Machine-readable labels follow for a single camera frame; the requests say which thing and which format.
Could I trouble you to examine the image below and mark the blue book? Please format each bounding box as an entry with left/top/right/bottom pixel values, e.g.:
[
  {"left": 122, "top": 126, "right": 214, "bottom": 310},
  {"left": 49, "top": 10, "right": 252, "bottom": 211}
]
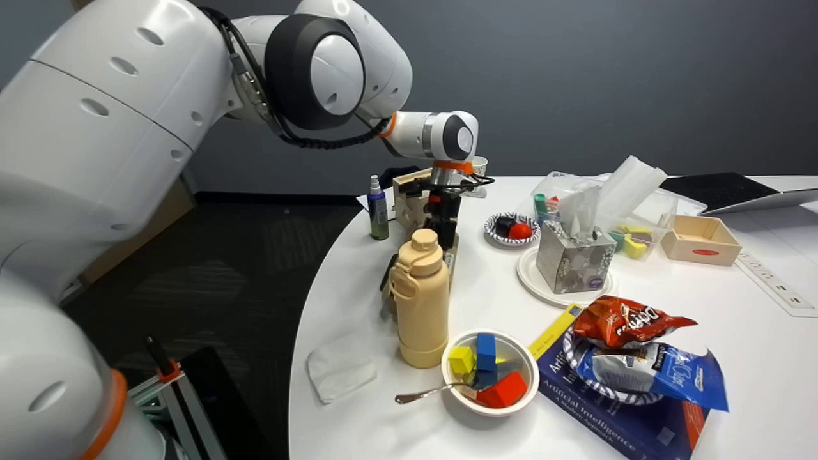
[{"left": 536, "top": 346, "right": 707, "bottom": 460}]

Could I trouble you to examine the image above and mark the beige water bottle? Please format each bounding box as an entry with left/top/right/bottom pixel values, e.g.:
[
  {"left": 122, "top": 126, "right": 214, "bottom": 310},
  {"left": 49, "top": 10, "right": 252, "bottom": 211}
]
[{"left": 388, "top": 227, "right": 450, "bottom": 368}]

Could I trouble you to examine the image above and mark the white bowl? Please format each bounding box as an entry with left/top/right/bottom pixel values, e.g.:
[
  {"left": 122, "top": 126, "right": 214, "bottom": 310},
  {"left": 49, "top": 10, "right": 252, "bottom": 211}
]
[{"left": 439, "top": 331, "right": 540, "bottom": 429}]

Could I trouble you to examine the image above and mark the laptop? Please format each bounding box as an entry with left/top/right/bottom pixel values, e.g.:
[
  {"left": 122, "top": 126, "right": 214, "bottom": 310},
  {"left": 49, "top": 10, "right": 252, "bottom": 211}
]
[{"left": 662, "top": 175, "right": 818, "bottom": 215}]

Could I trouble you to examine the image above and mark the blue block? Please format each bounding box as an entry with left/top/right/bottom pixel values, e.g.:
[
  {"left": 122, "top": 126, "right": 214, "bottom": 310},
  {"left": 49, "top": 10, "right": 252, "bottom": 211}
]
[{"left": 473, "top": 333, "right": 496, "bottom": 373}]

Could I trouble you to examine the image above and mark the red chip bag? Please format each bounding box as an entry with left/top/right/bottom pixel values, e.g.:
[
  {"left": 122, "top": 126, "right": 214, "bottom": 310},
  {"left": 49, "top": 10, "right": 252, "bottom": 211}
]
[{"left": 572, "top": 298, "right": 692, "bottom": 351}]

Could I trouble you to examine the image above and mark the white plate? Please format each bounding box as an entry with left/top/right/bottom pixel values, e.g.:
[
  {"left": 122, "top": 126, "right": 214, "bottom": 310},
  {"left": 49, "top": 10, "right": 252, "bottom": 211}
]
[{"left": 513, "top": 249, "right": 613, "bottom": 310}]

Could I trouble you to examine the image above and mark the blue white snack bag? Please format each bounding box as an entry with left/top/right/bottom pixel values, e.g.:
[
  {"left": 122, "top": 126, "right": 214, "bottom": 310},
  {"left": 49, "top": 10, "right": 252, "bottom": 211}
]
[{"left": 563, "top": 333, "right": 728, "bottom": 413}]

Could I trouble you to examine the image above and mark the wooden shape sorter box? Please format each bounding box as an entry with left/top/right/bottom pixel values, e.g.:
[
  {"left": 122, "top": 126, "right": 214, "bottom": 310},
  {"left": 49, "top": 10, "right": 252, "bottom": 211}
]
[{"left": 393, "top": 170, "right": 431, "bottom": 234}]

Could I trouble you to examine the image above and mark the clear ruler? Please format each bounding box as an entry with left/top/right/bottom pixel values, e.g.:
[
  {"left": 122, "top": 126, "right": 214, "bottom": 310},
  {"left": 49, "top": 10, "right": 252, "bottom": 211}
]
[{"left": 737, "top": 250, "right": 818, "bottom": 321}]

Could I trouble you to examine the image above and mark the clear plastic container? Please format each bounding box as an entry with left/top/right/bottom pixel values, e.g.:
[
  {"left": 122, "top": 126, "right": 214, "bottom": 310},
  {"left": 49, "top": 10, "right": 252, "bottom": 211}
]
[{"left": 616, "top": 192, "right": 678, "bottom": 261}]

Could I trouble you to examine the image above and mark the green spray bottle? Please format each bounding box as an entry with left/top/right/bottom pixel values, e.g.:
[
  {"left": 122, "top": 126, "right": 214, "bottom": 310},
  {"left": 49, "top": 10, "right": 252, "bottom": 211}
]
[{"left": 368, "top": 175, "right": 388, "bottom": 240}]

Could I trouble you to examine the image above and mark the yellow block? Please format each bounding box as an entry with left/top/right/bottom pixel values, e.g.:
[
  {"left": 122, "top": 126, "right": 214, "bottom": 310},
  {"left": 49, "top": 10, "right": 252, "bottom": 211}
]
[{"left": 446, "top": 346, "right": 476, "bottom": 379}]

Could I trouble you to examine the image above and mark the yellow ruler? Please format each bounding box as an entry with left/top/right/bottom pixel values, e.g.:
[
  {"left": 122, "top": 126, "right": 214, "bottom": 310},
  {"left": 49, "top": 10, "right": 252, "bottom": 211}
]
[{"left": 529, "top": 307, "right": 579, "bottom": 360}]

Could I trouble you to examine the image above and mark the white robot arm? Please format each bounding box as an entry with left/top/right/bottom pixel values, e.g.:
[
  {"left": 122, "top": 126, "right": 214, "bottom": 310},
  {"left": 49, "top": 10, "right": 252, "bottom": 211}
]
[{"left": 0, "top": 0, "right": 478, "bottom": 460}]

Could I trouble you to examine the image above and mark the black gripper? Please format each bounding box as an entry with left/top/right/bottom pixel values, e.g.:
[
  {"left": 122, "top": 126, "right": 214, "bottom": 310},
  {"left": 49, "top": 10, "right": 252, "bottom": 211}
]
[{"left": 425, "top": 167, "right": 491, "bottom": 250}]

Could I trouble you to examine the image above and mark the red block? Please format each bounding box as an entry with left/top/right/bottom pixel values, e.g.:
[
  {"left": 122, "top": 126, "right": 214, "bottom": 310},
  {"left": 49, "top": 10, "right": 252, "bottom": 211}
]
[{"left": 478, "top": 372, "right": 529, "bottom": 410}]

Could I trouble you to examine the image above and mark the metal spoon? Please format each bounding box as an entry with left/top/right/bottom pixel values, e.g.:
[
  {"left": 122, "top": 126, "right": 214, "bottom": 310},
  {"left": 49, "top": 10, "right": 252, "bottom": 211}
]
[{"left": 393, "top": 382, "right": 487, "bottom": 405}]

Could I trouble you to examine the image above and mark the grey tissue box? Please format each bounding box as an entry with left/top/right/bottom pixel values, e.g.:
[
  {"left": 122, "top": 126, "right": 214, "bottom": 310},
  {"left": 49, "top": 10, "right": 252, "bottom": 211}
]
[{"left": 536, "top": 224, "right": 616, "bottom": 294}]

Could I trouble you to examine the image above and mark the small patterned dish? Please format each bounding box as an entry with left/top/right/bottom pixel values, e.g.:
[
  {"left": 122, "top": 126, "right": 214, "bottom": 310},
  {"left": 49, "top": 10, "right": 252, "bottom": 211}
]
[{"left": 482, "top": 213, "right": 540, "bottom": 249}]

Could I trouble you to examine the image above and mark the small wooden tray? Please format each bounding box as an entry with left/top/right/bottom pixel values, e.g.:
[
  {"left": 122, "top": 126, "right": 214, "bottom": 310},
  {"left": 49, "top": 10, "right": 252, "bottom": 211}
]
[{"left": 662, "top": 215, "right": 742, "bottom": 267}]

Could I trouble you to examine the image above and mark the white folded cloth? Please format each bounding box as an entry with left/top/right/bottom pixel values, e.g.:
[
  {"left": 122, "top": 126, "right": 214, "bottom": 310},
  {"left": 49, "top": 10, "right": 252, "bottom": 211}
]
[{"left": 306, "top": 339, "right": 379, "bottom": 406}]

